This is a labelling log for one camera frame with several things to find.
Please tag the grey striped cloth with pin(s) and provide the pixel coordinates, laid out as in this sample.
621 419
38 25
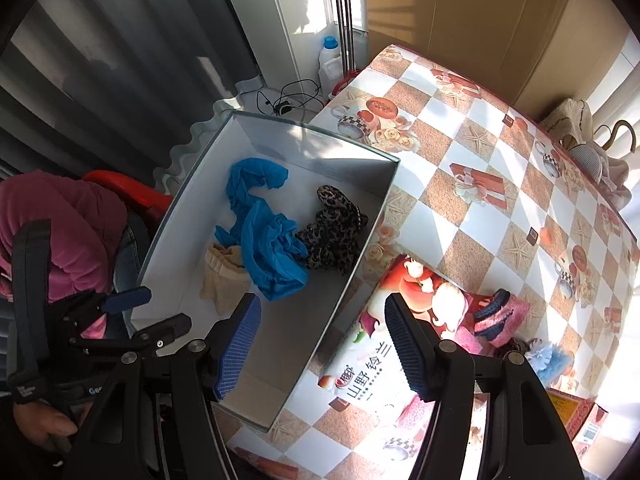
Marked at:
585 157

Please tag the pink sock with dark trim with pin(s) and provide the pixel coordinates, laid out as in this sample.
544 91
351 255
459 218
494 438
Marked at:
497 312

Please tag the red patterned medicine box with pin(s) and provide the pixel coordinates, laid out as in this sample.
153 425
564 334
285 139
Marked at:
575 412

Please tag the leopard print cloth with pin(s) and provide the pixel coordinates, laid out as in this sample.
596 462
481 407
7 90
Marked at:
330 235

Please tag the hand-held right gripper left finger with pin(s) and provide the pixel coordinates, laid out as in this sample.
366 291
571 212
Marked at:
240 345

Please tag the grey curtain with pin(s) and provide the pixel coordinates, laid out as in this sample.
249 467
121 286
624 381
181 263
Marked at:
125 60

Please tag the beige lace cloth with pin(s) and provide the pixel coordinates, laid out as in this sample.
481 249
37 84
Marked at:
225 280

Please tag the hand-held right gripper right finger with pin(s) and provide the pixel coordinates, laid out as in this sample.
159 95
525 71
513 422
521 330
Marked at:
405 350

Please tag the checkered printed tablecloth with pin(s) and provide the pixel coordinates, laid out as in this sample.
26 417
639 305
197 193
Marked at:
500 210

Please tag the light blue fluffy scrunchie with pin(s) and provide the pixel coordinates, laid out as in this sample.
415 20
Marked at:
550 360

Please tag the beige bag with hook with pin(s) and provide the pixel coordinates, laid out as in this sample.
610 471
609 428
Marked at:
572 117

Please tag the red plastic chair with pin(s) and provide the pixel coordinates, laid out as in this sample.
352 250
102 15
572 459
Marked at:
135 191

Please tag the floral tissue pack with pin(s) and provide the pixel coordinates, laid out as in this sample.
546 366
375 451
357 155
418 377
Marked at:
400 310

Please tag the person's left hand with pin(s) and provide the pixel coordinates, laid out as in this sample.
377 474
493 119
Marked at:
47 422

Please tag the white bottle with blue cap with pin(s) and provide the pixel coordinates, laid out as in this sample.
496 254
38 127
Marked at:
330 60

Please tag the blue sheer cloth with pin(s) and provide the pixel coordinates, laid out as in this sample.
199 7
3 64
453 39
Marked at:
260 240

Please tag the white cardboard storage box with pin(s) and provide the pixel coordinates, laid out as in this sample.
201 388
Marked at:
200 200

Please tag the pink fuzzy sock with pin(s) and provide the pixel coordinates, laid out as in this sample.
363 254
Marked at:
462 342

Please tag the person in magenta jacket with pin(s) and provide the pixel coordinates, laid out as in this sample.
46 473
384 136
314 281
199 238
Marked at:
55 230

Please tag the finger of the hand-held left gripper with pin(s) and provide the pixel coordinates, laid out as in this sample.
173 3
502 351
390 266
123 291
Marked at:
127 300
162 329

